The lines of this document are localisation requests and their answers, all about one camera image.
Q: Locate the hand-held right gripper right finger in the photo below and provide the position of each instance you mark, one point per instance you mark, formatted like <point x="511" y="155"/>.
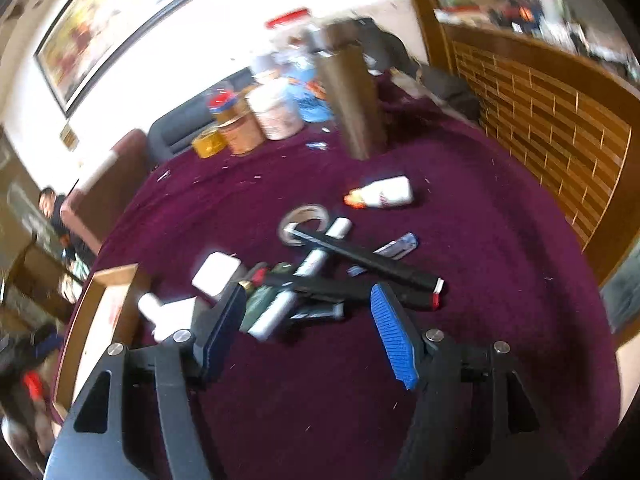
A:
<point x="392" y="332"/>

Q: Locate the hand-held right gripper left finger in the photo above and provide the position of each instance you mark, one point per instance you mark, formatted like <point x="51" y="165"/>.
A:
<point x="220" y="332"/>

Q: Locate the white charger block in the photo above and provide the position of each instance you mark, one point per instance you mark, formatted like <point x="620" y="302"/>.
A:
<point x="215" y="272"/>
<point x="175" y="317"/>

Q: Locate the black lipstick gold band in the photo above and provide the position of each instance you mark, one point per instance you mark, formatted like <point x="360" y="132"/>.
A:
<point x="257" y="300"/>

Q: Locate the black marker grey cap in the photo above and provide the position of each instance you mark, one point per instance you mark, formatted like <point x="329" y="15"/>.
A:
<point x="320" y="312"/>

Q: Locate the thin black marker white end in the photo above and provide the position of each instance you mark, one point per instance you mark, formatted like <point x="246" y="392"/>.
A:
<point x="370" y="260"/>

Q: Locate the small white bottle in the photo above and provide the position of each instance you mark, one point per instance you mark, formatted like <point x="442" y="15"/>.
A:
<point x="149" y="305"/>

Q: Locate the black marker red cap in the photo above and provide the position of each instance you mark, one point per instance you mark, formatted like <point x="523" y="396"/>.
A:
<point x="310" y="286"/>

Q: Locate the cardboard tray box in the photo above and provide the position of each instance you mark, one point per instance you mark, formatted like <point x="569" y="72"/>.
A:
<point x="105" y="320"/>

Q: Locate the silver white marker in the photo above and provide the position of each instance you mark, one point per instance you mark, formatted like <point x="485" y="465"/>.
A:
<point x="272" y="315"/>

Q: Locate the blue and white tube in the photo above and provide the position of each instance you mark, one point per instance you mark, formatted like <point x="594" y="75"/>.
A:
<point x="397" y="247"/>

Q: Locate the purple tablecloth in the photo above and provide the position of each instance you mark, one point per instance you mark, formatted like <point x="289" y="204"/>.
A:
<point x="325" y="410"/>

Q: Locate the white glue bottle orange cap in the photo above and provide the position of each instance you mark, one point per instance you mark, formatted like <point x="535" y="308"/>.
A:
<point x="385" y="192"/>

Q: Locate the yellow tape roll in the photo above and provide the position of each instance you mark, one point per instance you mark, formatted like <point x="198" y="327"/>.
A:
<point x="207" y="143"/>

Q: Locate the brown armchair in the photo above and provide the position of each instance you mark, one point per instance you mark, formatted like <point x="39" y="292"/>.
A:
<point x="120" y="170"/>

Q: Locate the orange label jar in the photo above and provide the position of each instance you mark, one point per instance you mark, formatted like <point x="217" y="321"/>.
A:
<point x="242" y="132"/>

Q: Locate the black leather sofa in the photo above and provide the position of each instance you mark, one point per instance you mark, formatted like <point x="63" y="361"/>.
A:
<point x="170" y="130"/>

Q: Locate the white and pink jar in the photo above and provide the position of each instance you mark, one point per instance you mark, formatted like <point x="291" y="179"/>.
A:
<point x="275" y="110"/>

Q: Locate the small jar red lid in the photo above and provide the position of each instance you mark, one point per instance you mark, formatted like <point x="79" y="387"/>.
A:
<point x="222" y="102"/>

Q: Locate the stainless steel thermos cup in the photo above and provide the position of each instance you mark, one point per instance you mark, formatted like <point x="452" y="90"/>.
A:
<point x="350" y="105"/>

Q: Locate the blue label jar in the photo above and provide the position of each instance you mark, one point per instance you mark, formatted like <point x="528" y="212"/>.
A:
<point x="310" y="95"/>

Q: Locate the dark grey bag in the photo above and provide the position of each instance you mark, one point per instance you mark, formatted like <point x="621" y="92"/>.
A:
<point x="440" y="85"/>

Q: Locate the wooden cabinet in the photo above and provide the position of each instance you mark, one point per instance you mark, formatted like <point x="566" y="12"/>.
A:
<point x="550" y="125"/>

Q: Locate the clear jar red lid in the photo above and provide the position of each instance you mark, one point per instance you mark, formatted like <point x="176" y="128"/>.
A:
<point x="287" y="19"/>

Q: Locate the framed wall painting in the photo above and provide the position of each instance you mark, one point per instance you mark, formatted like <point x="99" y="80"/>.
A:
<point x="120" y="20"/>

